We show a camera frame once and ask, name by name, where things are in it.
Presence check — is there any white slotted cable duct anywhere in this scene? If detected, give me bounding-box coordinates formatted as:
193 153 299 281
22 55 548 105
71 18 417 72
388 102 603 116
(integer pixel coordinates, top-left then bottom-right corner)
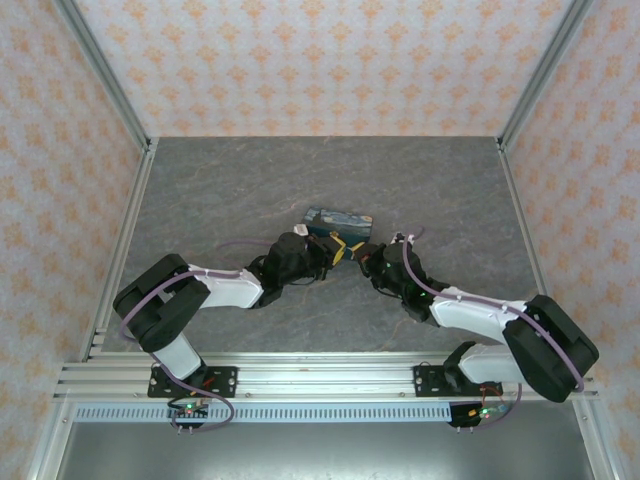
73 403 509 426

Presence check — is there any grey metal sheet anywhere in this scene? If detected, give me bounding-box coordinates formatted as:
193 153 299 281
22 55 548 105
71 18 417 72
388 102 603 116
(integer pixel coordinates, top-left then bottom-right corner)
52 422 609 480

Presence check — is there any aluminium frame post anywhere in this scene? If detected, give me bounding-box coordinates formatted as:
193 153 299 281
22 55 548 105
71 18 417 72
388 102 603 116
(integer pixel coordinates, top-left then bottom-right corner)
52 0 154 151
496 0 596 151

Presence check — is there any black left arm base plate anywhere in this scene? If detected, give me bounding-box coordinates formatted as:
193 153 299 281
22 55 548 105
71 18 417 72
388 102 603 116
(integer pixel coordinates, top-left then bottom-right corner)
147 366 239 399

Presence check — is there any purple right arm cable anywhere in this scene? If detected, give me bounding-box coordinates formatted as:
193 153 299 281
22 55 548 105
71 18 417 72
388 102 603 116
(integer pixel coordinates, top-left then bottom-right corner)
401 225 587 432

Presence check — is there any starry night print box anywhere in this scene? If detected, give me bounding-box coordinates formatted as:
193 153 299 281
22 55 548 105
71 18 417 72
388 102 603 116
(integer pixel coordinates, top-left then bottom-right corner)
300 205 376 252

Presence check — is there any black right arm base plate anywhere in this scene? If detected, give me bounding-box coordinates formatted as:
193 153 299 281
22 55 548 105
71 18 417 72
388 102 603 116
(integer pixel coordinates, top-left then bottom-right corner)
413 364 506 399

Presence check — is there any aluminium mounting rail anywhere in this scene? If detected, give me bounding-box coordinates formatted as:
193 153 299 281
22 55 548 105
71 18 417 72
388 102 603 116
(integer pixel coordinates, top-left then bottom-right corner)
52 351 600 401

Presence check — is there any aluminium frame leg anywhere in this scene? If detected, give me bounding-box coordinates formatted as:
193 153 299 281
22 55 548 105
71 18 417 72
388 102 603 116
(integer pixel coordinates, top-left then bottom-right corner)
24 399 76 480
574 399 629 480

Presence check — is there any aluminium side rail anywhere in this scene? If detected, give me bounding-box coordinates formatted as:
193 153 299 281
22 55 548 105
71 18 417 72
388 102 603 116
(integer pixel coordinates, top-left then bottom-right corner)
496 138 552 302
79 138 160 362

